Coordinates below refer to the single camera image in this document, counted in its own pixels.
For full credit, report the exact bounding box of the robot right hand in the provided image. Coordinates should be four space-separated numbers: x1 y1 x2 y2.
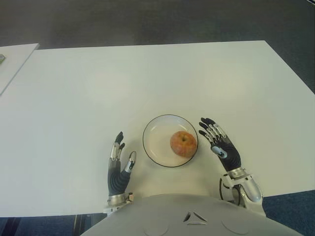
198 117 244 173

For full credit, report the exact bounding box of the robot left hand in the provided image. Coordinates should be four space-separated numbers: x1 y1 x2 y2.
107 131 137 197

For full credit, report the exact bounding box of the red yellow apple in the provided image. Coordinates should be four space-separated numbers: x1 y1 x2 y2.
169 130 197 157

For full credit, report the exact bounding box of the white plate with black rim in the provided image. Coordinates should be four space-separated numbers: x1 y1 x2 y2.
142 114 199 168

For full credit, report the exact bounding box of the dark metal table leg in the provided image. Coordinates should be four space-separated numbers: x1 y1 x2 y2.
73 214 106 236

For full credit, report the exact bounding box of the grey robot torso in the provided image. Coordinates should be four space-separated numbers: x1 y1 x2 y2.
80 193 315 236

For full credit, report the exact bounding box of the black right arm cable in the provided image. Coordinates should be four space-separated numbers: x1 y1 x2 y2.
219 177 241 205

